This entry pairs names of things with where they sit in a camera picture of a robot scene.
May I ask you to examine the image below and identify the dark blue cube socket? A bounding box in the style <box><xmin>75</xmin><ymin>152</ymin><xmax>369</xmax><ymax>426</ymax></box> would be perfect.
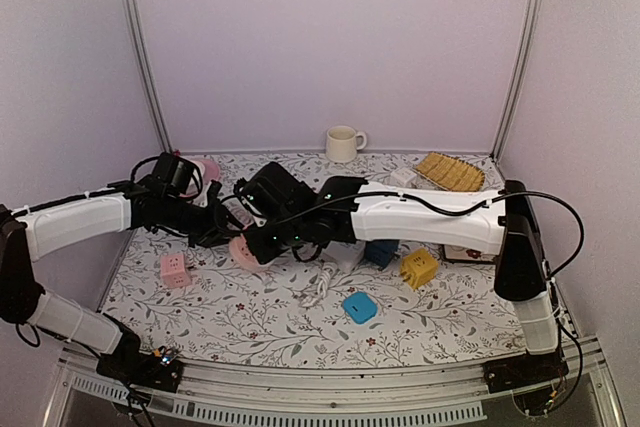
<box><xmin>364</xmin><ymin>240</ymin><xmax>399</xmax><ymax>270</ymax></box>

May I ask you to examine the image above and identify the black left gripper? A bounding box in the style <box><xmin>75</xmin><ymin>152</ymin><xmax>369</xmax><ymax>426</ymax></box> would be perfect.
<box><xmin>163</xmin><ymin>194</ymin><xmax>244</xmax><ymax>248</ymax></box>

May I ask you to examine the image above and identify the square floral ceramic plate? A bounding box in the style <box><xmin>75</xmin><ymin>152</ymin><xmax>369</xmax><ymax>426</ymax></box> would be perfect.
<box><xmin>441</xmin><ymin>245</ymin><xmax>495</xmax><ymax>264</ymax></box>

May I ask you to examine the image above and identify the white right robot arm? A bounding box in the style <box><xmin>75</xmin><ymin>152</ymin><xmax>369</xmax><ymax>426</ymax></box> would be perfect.
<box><xmin>237</xmin><ymin>164</ymin><xmax>568</xmax><ymax>393</ymax></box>

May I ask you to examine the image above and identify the white power strip cord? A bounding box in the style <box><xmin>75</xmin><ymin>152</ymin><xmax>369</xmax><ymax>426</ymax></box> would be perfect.
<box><xmin>292</xmin><ymin>261</ymin><xmax>339</xmax><ymax>308</ymax></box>

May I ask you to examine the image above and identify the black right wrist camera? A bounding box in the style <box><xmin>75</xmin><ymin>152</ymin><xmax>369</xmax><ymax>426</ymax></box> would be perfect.
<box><xmin>239</xmin><ymin>162</ymin><xmax>316</xmax><ymax>220</ymax></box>

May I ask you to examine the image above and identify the yellow woven bamboo tray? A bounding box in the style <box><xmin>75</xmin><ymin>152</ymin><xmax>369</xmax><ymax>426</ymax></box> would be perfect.
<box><xmin>415</xmin><ymin>152</ymin><xmax>485</xmax><ymax>192</ymax></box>

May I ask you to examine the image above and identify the cream ceramic mug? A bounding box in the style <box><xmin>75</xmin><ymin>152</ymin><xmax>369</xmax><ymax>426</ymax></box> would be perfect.
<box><xmin>325</xmin><ymin>126</ymin><xmax>368</xmax><ymax>163</ymax></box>

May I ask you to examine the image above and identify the cyan adapter plug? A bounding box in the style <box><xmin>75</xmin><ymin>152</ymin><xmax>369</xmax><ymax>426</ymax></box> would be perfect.
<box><xmin>342</xmin><ymin>292</ymin><xmax>378</xmax><ymax>325</ymax></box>

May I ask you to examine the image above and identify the pink cube socket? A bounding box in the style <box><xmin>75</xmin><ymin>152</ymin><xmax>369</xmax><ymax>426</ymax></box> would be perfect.
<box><xmin>160</xmin><ymin>253</ymin><xmax>192</xmax><ymax>289</ymax></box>

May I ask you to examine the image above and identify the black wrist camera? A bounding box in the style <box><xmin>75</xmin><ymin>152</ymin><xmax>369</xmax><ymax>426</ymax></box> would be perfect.
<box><xmin>150</xmin><ymin>153</ymin><xmax>197</xmax><ymax>196</ymax></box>
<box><xmin>239</xmin><ymin>162</ymin><xmax>316</xmax><ymax>220</ymax></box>

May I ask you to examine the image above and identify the front aluminium rail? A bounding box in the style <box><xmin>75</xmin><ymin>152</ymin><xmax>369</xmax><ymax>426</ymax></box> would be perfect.
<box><xmin>43</xmin><ymin>337</ymin><xmax>631</xmax><ymax>426</ymax></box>

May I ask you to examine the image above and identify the pink ceramic plate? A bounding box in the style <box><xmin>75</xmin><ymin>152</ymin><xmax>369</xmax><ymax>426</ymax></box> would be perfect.
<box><xmin>186</xmin><ymin>158</ymin><xmax>221</xmax><ymax>198</ymax></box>

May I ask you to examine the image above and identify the yellow cube socket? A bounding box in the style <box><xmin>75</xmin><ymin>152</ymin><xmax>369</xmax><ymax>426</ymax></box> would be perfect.
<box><xmin>399</xmin><ymin>248</ymin><xmax>439</xmax><ymax>290</ymax></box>

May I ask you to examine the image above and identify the round pink power hub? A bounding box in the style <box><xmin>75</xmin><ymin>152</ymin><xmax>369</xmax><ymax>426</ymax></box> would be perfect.
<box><xmin>228</xmin><ymin>236</ymin><xmax>272</xmax><ymax>273</ymax></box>

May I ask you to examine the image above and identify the right aluminium frame post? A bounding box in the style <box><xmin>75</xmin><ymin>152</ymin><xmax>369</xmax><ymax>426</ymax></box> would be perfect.
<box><xmin>491</xmin><ymin>0</ymin><xmax>543</xmax><ymax>164</ymax></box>

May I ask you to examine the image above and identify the aluminium frame post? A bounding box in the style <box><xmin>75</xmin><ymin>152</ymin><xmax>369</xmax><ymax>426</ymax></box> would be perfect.
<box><xmin>491</xmin><ymin>0</ymin><xmax>543</xmax><ymax>164</ymax></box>
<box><xmin>122</xmin><ymin>0</ymin><xmax>173</xmax><ymax>152</ymax></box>

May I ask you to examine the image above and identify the left aluminium frame post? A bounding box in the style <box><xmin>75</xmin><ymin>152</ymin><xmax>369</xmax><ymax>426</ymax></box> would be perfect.
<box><xmin>122</xmin><ymin>0</ymin><xmax>173</xmax><ymax>152</ymax></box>

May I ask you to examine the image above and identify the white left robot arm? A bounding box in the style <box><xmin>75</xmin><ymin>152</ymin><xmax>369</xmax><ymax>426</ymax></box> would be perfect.
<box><xmin>1</xmin><ymin>191</ymin><xmax>218</xmax><ymax>393</ymax></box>

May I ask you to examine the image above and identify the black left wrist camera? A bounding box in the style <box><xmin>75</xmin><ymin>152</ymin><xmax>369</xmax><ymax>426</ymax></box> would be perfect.
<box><xmin>150</xmin><ymin>153</ymin><xmax>197</xmax><ymax>196</ymax></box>

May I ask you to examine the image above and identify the white multicolour power strip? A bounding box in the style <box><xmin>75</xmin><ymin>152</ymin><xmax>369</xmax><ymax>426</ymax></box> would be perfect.
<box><xmin>320</xmin><ymin>241</ymin><xmax>365</xmax><ymax>273</ymax></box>

